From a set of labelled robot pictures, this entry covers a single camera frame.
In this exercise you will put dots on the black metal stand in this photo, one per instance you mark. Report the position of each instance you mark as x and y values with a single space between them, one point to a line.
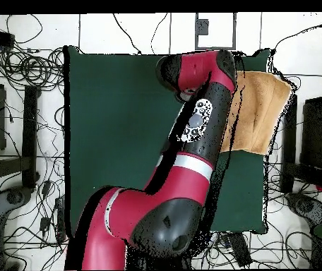
289 141
29 127

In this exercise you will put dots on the tan terry towel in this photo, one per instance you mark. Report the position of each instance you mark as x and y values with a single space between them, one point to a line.
262 107

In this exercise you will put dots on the grey rectangular floor frame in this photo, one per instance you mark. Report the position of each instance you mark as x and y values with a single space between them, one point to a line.
214 48

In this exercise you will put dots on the grey chair base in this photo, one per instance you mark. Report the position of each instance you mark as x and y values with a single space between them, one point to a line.
14 197
308 206

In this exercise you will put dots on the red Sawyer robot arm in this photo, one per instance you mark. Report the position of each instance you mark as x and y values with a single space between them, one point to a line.
192 180

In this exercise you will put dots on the small grey box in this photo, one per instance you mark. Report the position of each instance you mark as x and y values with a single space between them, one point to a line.
202 26

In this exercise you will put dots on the dark green table cloth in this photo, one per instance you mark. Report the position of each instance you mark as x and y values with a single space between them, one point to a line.
121 127

